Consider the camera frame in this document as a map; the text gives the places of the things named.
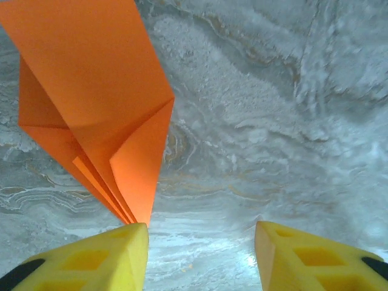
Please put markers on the orange cloth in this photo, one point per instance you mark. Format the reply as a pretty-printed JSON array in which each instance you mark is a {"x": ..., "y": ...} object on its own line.
[{"x": 91, "y": 75}]

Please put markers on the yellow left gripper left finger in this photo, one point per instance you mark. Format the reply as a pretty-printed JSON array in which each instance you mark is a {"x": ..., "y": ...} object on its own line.
[{"x": 100, "y": 260}]

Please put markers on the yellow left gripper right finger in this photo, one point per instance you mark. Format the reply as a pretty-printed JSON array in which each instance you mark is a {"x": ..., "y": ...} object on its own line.
[{"x": 309, "y": 260}]

